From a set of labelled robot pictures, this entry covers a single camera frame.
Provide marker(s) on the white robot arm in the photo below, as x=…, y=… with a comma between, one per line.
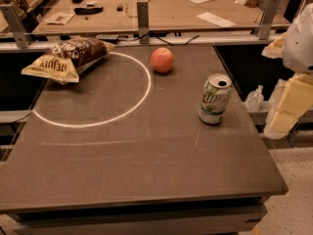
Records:
x=297, y=57

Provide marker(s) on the brown chip bag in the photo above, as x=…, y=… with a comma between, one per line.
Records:
x=68, y=59

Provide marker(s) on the left metal bracket post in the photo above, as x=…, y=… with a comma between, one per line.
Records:
x=10, y=14

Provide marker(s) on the small black object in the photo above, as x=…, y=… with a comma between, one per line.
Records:
x=119, y=7

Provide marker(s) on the black tool on table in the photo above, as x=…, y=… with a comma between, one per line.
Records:
x=88, y=10

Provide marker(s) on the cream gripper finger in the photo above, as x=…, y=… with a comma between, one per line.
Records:
x=275, y=49
x=294, y=100

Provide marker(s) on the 7up soda can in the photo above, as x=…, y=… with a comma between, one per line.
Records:
x=215, y=97

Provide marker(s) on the metal bracket post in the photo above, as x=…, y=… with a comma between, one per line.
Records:
x=10, y=14
x=269, y=12
x=143, y=22

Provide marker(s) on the wooden back table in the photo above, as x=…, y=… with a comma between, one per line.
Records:
x=164, y=15

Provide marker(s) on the paper envelope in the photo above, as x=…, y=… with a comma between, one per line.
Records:
x=59, y=18

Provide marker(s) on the right metal bracket post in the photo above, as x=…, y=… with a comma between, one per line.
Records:
x=269, y=12

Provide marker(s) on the clear sanitizer bottle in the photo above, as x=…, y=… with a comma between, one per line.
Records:
x=254, y=99

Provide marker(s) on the red apple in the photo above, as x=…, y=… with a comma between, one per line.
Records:
x=162, y=60

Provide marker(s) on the middle metal bracket post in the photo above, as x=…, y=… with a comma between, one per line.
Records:
x=143, y=22

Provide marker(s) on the white paper slip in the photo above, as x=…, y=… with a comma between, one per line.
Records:
x=208, y=18

